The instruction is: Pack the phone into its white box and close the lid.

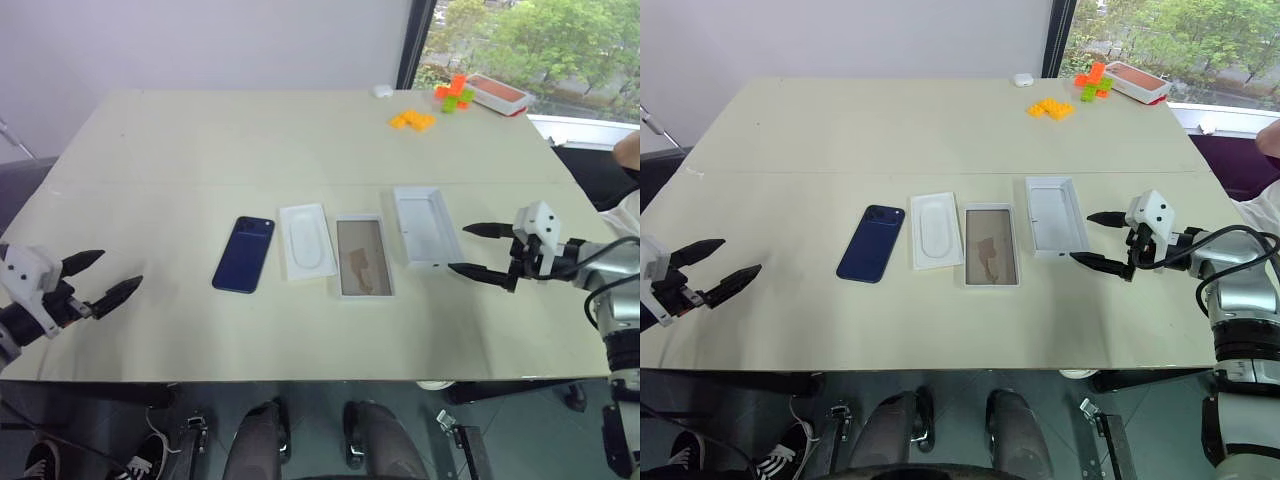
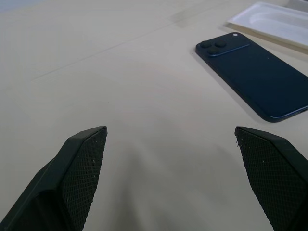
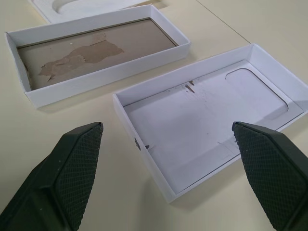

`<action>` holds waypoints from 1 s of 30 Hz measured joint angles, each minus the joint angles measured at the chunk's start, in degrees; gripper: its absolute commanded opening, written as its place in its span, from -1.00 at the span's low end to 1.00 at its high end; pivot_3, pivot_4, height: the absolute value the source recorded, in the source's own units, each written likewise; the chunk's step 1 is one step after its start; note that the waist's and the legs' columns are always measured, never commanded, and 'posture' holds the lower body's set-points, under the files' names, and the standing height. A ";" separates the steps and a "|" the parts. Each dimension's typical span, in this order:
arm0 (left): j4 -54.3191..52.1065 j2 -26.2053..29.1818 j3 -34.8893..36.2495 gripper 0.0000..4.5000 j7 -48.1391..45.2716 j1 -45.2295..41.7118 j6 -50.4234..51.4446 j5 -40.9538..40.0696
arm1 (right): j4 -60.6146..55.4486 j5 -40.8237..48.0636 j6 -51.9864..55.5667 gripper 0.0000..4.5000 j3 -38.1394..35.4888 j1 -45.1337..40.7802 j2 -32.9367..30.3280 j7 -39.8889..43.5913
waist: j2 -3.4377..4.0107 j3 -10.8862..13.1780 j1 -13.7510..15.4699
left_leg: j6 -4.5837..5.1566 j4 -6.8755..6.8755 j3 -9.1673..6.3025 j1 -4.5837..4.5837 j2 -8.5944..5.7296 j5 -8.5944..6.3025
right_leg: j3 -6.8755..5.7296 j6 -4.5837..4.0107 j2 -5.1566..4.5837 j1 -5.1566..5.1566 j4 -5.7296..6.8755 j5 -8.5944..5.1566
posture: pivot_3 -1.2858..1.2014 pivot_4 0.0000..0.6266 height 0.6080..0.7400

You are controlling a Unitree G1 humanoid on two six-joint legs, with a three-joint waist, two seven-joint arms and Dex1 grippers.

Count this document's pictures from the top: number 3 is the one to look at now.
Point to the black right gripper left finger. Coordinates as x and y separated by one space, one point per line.
60 183

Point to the white box lid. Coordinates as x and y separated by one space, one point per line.
192 125

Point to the white box base brown inside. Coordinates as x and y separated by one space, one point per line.
96 53

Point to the white moulded insert tray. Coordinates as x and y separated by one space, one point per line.
48 7

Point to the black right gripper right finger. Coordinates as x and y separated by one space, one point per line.
274 178

